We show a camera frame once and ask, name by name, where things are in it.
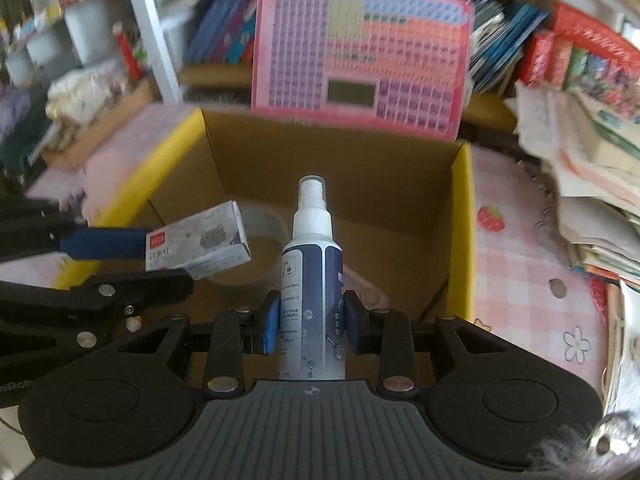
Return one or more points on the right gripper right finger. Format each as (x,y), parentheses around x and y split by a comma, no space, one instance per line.
(387,334)

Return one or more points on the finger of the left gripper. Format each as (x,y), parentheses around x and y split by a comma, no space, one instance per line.
(32,228)
(35,319)

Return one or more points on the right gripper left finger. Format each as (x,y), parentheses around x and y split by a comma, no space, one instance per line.
(237,333)

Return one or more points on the white spray bottle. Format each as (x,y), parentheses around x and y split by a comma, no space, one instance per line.
(311,338)

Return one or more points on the small grey card box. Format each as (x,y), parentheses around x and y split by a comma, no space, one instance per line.
(205,244)

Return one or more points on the clear packing tape roll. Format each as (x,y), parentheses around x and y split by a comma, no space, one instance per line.
(267,234)

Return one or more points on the pink utility knife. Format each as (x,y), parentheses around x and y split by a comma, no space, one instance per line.
(370,295)

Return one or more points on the wooden chessboard box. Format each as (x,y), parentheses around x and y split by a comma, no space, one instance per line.
(72,156)

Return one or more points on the pile of clothes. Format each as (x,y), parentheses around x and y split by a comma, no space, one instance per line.
(24,124)

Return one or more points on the yellow cardboard box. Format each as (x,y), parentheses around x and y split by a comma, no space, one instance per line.
(400,207)

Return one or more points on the floral tissue box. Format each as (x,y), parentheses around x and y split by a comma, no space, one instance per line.
(76,98)

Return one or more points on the red cylinder bottle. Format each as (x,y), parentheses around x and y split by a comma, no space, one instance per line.
(133,68)

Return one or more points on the pink learning tablet toy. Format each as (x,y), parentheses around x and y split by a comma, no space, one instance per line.
(399,65)

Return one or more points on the row of blue books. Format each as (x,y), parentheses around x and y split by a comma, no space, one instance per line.
(225,33)

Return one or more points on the stack of papers and books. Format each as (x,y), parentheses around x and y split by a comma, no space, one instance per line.
(592,154)

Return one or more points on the red books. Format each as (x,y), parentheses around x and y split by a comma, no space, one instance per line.
(579,52)

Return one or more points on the white bookshelf frame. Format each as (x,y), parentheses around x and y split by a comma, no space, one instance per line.
(153,38)

